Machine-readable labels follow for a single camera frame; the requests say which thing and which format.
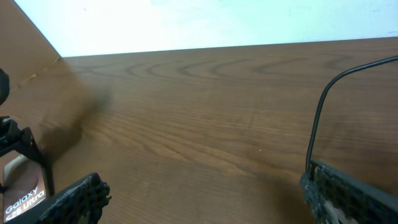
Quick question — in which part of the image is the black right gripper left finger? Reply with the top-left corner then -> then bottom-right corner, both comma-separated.
8,172 -> 111,224

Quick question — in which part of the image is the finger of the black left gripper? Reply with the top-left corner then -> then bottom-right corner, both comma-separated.
1,116 -> 55,196

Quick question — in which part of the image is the black USB charging cable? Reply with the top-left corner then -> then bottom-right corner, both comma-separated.
305,55 -> 398,174

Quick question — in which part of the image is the Galaxy smartphone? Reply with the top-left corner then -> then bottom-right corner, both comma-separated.
2,155 -> 47,223

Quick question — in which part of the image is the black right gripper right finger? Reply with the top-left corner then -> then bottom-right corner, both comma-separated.
300,161 -> 397,224

